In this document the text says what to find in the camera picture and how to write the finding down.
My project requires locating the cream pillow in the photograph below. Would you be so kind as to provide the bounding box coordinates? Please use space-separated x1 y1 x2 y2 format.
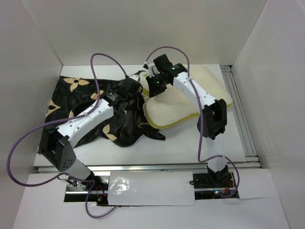
140 64 233 129

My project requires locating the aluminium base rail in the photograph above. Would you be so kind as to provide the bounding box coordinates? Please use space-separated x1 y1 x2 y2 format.
38 161 261 173

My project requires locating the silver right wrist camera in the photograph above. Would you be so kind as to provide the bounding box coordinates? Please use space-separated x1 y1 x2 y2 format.
143 62 160 77

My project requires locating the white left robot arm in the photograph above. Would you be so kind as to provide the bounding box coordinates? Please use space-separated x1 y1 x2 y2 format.
40 75 142 190

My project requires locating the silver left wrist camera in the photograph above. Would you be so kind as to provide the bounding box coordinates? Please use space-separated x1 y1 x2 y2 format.
128 74 140 82

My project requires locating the black floral pillowcase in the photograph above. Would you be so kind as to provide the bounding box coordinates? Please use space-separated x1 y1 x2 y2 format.
37 70 166 153

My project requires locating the white cover plate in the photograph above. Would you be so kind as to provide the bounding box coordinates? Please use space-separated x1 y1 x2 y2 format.
107 171 195 206

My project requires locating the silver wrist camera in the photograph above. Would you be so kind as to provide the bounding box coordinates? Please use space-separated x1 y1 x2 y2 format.
143 62 160 77
128 74 140 82

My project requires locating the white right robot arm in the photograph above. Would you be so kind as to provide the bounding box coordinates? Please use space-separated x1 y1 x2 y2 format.
144 54 228 187

